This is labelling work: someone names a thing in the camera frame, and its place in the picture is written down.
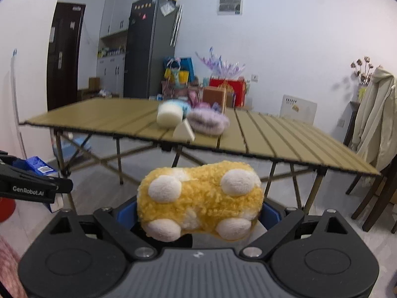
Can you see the grey refrigerator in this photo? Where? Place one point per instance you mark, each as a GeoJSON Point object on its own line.
{"type": "Point", "coordinates": [149, 52]}

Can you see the red bucket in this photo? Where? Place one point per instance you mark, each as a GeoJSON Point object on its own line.
{"type": "Point", "coordinates": [6, 209]}

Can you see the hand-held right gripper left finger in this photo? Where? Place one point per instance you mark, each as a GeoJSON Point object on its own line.
{"type": "Point", "coordinates": [124, 214]}

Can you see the white triangular block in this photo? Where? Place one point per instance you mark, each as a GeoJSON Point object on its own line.
{"type": "Point", "coordinates": [183, 130]}

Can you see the yellow vase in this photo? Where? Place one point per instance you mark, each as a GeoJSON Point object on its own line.
{"type": "Point", "coordinates": [362, 93]}

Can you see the white round plush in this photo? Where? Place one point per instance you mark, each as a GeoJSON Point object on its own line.
{"type": "Point", "coordinates": [169, 115]}

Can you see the light blue flat panel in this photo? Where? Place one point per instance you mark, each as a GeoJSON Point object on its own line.
{"type": "Point", "coordinates": [79, 144]}

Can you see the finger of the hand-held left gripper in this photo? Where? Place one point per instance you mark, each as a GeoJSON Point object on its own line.
{"type": "Point", "coordinates": [6, 157]}
{"type": "Point", "coordinates": [63, 187]}

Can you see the dark side table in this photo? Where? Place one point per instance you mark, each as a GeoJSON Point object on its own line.
{"type": "Point", "coordinates": [352, 121]}

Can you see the white tall cabinet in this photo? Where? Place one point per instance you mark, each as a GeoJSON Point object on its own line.
{"type": "Point", "coordinates": [113, 15]}

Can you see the blue packet white label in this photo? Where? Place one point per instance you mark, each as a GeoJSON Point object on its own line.
{"type": "Point", "coordinates": [37, 164]}

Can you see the yellow plush toy white paws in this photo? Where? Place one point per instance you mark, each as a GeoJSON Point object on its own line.
{"type": "Point", "coordinates": [201, 198]}

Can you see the wall electrical panel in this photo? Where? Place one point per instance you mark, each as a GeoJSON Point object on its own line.
{"type": "Point", "coordinates": [229, 4]}

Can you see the small cardboard box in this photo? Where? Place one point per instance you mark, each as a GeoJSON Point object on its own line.
{"type": "Point", "coordinates": [94, 84]}

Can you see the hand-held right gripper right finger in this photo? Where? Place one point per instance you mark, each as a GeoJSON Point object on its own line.
{"type": "Point", "coordinates": [273, 215]}

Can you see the dried flower bouquet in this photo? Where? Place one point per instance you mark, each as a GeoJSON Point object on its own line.
{"type": "Point", "coordinates": [363, 68]}

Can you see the dark wooden chair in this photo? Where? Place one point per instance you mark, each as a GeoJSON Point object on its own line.
{"type": "Point", "coordinates": [380, 198]}

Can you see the tan folding table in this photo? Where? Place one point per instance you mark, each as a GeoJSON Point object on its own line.
{"type": "Point", "coordinates": [130, 121]}

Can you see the person's pink fuzzy garment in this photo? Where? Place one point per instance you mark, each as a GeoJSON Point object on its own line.
{"type": "Point", "coordinates": [9, 270]}

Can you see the dark wooden door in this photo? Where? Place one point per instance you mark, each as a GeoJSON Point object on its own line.
{"type": "Point", "coordinates": [63, 56]}

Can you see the purple feather decoration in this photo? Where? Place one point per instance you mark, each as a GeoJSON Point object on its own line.
{"type": "Point", "coordinates": [218, 65]}

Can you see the beige coat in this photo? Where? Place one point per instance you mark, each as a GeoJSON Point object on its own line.
{"type": "Point", "coordinates": [377, 115]}

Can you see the white wall pipe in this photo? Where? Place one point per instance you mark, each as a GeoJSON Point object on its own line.
{"type": "Point", "coordinates": [15, 99]}

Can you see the red gift box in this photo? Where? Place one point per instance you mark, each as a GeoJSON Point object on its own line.
{"type": "Point", "coordinates": [231, 90]}

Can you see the lavender fluffy cloth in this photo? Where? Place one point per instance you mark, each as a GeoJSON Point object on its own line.
{"type": "Point", "coordinates": [207, 121]}

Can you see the white flat panel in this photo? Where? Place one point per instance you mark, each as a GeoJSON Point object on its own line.
{"type": "Point", "coordinates": [297, 108]}

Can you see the white wall switch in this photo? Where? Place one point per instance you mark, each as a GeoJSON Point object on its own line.
{"type": "Point", "coordinates": [255, 78]}

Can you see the brown box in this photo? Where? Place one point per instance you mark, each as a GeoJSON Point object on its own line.
{"type": "Point", "coordinates": [213, 96]}

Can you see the blue toy box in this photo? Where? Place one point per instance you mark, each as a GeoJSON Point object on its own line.
{"type": "Point", "coordinates": [186, 68]}

